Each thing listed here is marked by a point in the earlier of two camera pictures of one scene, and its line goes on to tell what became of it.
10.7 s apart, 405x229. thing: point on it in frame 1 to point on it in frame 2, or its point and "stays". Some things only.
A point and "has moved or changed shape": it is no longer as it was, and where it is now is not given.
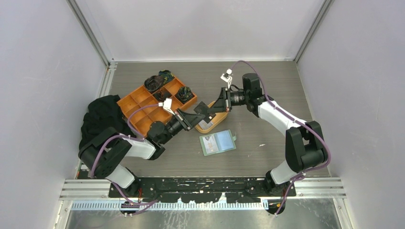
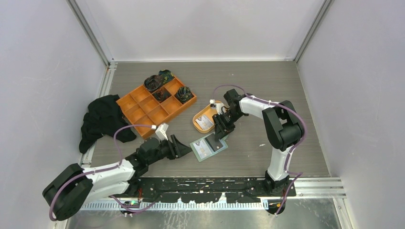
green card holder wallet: (218, 142) has moved or changed shape
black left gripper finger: (186, 119) to (176, 149)
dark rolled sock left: (154, 83) stays
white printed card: (210, 144) to (202, 148)
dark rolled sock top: (167, 75) stays
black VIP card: (202, 109) to (215, 144)
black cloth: (102, 113) stays
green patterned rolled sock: (184, 94) stays
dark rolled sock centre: (162, 95) stays
